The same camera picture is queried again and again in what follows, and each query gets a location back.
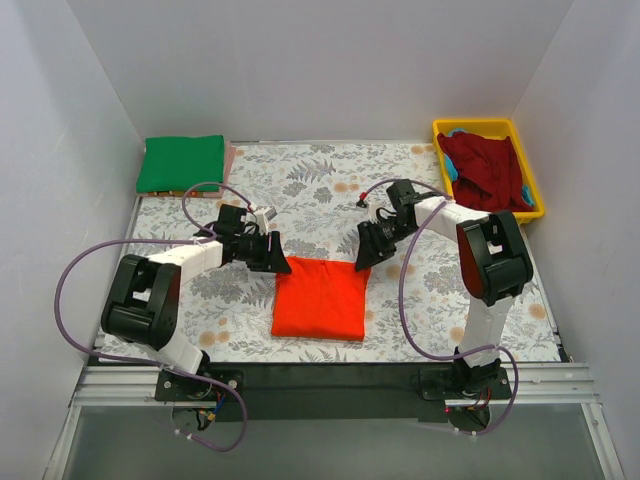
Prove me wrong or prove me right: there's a folded green t shirt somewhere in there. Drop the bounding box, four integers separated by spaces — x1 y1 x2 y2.
136 135 226 194

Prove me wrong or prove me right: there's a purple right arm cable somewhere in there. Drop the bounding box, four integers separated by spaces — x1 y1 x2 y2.
357 178 520 437

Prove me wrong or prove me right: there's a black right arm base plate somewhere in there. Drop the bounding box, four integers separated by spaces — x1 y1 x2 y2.
411 364 512 400

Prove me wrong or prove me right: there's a folded pink t shirt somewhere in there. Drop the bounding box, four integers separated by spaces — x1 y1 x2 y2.
142 140 236 199

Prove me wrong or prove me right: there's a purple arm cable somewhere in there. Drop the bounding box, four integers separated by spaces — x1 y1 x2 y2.
54 182 249 453
357 178 520 437

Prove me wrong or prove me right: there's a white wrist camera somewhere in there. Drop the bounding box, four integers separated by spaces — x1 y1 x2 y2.
249 206 277 234
356 192 383 222

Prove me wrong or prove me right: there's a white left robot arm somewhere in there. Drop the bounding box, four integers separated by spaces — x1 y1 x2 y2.
101 205 292 400

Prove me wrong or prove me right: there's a yellow plastic bin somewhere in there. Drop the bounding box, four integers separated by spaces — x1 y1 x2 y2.
433 118 545 225

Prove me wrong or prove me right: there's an aluminium frame rail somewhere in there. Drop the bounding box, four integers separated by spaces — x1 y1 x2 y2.
45 363 624 479

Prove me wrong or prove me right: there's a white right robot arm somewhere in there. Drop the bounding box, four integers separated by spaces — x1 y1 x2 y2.
355 179 533 398

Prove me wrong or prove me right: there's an orange t shirt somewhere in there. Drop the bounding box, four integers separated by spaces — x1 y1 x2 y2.
271 257 371 342

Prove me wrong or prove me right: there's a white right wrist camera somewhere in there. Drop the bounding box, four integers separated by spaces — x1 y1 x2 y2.
356 192 383 222

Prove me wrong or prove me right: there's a dark red t shirt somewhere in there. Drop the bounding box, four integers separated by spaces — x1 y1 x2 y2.
437 132 526 213

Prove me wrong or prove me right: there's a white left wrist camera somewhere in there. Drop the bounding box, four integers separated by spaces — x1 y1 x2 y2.
249 206 277 234

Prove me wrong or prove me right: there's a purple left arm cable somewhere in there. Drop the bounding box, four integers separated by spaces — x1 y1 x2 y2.
54 182 249 453

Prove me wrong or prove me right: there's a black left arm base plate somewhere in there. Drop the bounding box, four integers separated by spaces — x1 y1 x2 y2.
154 367 244 402

